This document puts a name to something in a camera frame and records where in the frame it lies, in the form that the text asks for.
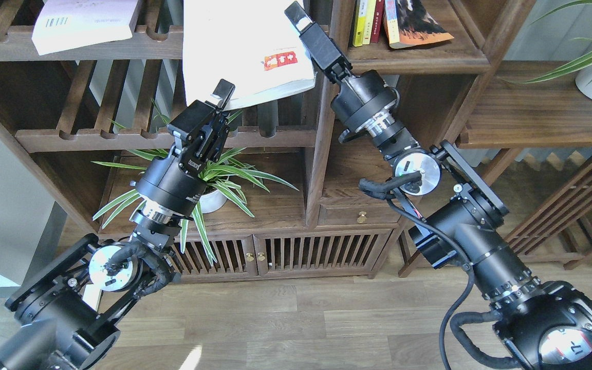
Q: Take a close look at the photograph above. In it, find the slatted cabinet door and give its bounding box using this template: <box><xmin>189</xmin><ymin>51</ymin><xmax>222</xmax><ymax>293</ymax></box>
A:
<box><xmin>171</xmin><ymin>236</ymin><xmax>258</xmax><ymax>283</ymax></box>
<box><xmin>253</xmin><ymin>229</ymin><xmax>392</xmax><ymax>279</ymax></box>

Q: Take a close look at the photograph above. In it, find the yellow upright book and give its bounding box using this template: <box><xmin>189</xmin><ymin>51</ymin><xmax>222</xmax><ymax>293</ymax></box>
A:
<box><xmin>362</xmin><ymin>0</ymin><xmax>377</xmax><ymax>45</ymax></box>
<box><xmin>351</xmin><ymin>0</ymin><xmax>368</xmax><ymax>47</ymax></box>

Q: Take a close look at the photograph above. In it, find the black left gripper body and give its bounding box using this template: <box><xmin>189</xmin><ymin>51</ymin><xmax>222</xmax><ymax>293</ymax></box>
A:
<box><xmin>167</xmin><ymin>100</ymin><xmax>229</xmax><ymax>175</ymax></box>

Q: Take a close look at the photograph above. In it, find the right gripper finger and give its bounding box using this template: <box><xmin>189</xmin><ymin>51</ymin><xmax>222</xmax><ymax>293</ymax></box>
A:
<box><xmin>285</xmin><ymin>2</ymin><xmax>314</xmax><ymax>34</ymax></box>

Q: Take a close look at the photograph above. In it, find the red earth cover book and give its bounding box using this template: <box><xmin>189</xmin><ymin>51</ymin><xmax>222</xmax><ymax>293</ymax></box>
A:
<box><xmin>383</xmin><ymin>1</ymin><xmax>454</xmax><ymax>49</ymax></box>

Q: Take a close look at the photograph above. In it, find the dark red upright book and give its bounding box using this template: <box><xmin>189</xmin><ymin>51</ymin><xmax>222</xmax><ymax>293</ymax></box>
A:
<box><xmin>369</xmin><ymin>0</ymin><xmax>384</xmax><ymax>44</ymax></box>

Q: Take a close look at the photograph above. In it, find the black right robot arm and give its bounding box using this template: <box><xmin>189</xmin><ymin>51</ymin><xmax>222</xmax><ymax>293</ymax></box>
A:
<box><xmin>285</xmin><ymin>2</ymin><xmax>592</xmax><ymax>369</ymax></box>

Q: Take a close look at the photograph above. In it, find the left slatted cabinet door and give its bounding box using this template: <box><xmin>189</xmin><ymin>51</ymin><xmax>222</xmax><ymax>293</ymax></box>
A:
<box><xmin>171</xmin><ymin>236</ymin><xmax>258</xmax><ymax>283</ymax></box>

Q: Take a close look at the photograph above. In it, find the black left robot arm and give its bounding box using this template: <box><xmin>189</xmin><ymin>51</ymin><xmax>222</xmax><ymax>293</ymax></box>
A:
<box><xmin>0</xmin><ymin>79</ymin><xmax>235</xmax><ymax>369</ymax></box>

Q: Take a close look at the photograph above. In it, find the spider plant in white pot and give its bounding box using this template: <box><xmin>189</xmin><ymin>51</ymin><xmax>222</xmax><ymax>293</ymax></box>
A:
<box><xmin>92</xmin><ymin>112</ymin><xmax>293</xmax><ymax>263</ymax></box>

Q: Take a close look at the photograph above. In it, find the right slatted cabinet door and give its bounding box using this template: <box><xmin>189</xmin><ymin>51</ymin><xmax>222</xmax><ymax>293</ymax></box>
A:
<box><xmin>253</xmin><ymin>229</ymin><xmax>392</xmax><ymax>279</ymax></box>

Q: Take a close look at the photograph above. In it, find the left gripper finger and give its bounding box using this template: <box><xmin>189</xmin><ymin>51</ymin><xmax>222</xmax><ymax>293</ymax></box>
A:
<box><xmin>210</xmin><ymin>79</ymin><xmax>235</xmax><ymax>110</ymax></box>

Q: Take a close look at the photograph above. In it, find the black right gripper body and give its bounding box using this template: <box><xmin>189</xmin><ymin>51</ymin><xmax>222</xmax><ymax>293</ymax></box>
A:
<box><xmin>299</xmin><ymin>23</ymin><xmax>352</xmax><ymax>84</ymax></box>

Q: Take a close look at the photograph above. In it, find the small wooden drawer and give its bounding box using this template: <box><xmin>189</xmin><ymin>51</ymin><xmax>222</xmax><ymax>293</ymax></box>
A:
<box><xmin>319</xmin><ymin>203</ymin><xmax>399</xmax><ymax>225</ymax></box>

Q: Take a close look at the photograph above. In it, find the white book red stamp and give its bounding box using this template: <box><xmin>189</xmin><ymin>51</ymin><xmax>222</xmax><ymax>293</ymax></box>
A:
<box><xmin>182</xmin><ymin>1</ymin><xmax>316</xmax><ymax>110</ymax></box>

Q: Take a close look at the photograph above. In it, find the pale pink white book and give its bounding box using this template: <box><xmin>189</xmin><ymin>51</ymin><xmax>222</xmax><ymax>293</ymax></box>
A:
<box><xmin>31</xmin><ymin>1</ymin><xmax>140</xmax><ymax>56</ymax></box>

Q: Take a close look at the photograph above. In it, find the wooden side shelf unit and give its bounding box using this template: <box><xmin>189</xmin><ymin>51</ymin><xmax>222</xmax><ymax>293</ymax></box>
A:
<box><xmin>398</xmin><ymin>61</ymin><xmax>592</xmax><ymax>278</ymax></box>

